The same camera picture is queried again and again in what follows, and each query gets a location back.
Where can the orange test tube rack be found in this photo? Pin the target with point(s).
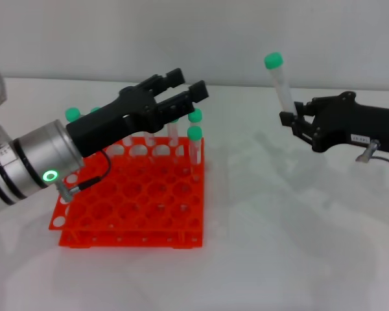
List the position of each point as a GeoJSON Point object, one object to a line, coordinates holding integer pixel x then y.
{"type": "Point", "coordinates": [133, 201]}

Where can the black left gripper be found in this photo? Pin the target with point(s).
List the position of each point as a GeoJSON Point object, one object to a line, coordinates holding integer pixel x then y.
{"type": "Point", "coordinates": [116, 113]}

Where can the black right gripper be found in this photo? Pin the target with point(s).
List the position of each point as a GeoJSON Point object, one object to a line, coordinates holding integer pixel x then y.
{"type": "Point", "coordinates": [350, 120]}

